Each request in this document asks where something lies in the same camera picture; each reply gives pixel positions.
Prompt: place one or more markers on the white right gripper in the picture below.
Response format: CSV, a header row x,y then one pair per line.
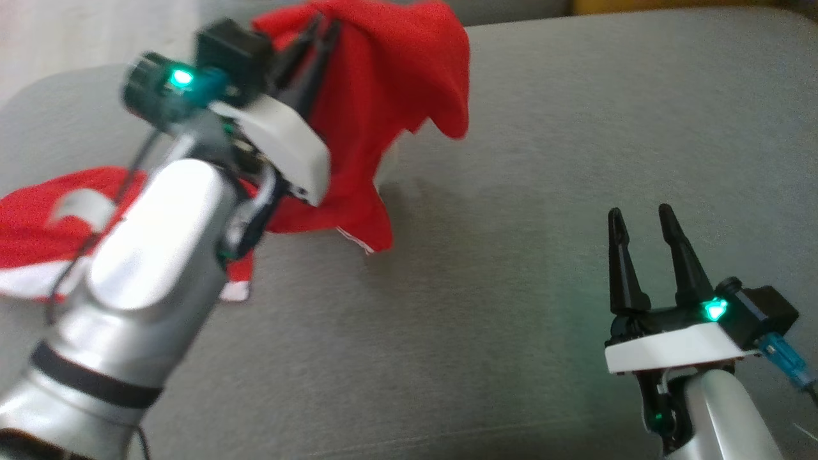
x,y
671,348

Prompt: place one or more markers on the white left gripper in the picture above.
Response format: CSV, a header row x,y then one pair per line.
x,y
287,147

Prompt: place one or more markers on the red basketball jersey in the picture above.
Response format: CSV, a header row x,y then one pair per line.
x,y
383,96

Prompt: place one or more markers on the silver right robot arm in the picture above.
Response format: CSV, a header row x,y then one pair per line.
x,y
728,415

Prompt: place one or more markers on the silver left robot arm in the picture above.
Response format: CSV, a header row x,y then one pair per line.
x,y
153,255

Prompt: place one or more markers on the grey sofa seat cushion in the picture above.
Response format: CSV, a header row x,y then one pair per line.
x,y
511,287

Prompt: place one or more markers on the yellow sofa cushion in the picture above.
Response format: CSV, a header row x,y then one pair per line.
x,y
671,5

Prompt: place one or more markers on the red shorts with white stripe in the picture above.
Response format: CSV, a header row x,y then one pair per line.
x,y
32,243

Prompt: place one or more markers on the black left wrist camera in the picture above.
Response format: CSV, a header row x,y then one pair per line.
x,y
233,57

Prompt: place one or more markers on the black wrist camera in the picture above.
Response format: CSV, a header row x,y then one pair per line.
x,y
757,313
233,57

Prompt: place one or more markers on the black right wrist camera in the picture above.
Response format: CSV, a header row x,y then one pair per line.
x,y
757,313

